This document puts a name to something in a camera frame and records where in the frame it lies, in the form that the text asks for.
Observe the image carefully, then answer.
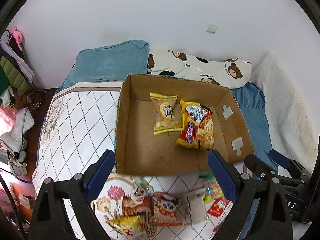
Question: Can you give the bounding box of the Sedaap instant noodle packet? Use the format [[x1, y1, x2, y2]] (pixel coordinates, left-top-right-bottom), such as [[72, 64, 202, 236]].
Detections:
[[176, 100, 214, 151]]

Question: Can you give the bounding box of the brown cake packet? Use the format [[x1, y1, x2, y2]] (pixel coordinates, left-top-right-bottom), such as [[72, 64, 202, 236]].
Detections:
[[122, 196, 153, 216]]

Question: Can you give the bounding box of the small green white packet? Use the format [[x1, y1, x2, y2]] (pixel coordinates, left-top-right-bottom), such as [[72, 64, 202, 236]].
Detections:
[[131, 177, 154, 205]]

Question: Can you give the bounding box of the teal pillow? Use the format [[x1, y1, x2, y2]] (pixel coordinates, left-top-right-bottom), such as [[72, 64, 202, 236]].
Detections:
[[56, 40, 149, 93]]

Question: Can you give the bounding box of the white wall switch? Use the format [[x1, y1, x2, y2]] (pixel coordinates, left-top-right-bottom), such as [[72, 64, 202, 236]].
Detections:
[[207, 23, 218, 34]]

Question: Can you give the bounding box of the bear print pillow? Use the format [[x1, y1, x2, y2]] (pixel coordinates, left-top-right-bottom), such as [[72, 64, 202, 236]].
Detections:
[[148, 49, 252, 89]]

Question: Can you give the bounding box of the cardboard milk box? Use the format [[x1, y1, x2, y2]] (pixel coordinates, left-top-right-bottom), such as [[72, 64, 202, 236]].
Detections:
[[115, 74, 254, 176]]

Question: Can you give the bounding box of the yellow rice cracker bag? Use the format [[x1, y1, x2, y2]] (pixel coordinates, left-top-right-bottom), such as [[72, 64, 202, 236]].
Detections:
[[150, 93, 182, 135]]

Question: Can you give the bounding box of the white knitted blanket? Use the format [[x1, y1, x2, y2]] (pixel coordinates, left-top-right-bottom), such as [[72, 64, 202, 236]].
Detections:
[[251, 53, 319, 172]]

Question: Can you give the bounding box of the clothes rack with clothes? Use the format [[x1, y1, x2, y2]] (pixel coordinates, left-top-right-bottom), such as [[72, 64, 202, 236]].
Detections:
[[1, 27, 35, 107]]

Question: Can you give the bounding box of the colourful candy ball bag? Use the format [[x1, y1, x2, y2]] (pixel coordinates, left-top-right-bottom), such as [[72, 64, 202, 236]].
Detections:
[[199, 173, 224, 204]]

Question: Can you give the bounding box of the white wafer packet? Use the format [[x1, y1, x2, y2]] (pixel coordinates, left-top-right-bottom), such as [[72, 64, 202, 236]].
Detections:
[[182, 187, 207, 225]]

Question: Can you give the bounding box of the white remote on pillow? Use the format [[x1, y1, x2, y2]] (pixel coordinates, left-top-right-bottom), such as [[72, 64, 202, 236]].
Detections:
[[184, 64, 203, 72]]

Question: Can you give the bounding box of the red white snack packet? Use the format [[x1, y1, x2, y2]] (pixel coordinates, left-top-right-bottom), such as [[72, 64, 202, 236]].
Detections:
[[207, 197, 230, 217]]

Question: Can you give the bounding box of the white floral quilt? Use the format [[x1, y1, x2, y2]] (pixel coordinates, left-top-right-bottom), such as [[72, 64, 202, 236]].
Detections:
[[32, 85, 233, 239]]

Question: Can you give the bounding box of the orange panda snack bag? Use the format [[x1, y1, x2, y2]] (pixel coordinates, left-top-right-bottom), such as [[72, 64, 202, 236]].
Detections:
[[152, 192, 182, 226]]

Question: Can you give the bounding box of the yellow panda snack bag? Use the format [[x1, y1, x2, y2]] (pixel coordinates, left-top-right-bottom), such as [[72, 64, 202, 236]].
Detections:
[[107, 215, 145, 237]]

